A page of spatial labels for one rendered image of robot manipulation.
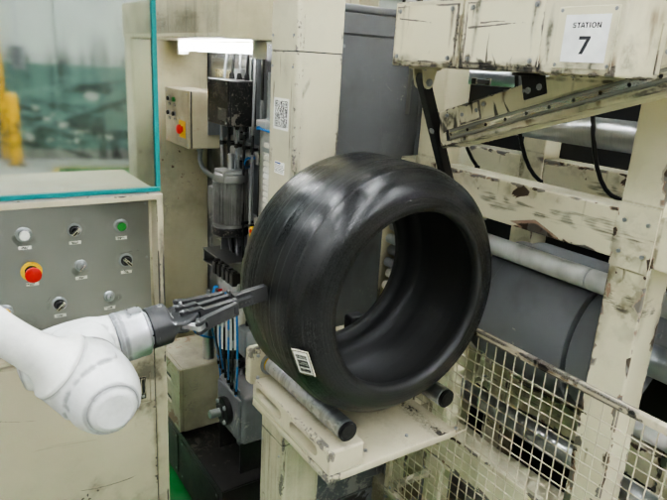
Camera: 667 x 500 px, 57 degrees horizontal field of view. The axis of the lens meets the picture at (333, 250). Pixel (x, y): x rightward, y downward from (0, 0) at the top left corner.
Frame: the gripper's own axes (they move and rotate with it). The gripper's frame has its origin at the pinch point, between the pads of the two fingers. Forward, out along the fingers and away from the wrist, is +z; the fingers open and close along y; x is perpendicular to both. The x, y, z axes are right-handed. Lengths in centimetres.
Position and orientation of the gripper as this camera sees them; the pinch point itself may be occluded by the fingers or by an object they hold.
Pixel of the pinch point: (250, 296)
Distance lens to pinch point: 120.4
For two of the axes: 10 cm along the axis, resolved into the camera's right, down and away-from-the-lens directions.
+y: -5.5, -2.7, 7.9
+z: 8.3, -2.5, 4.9
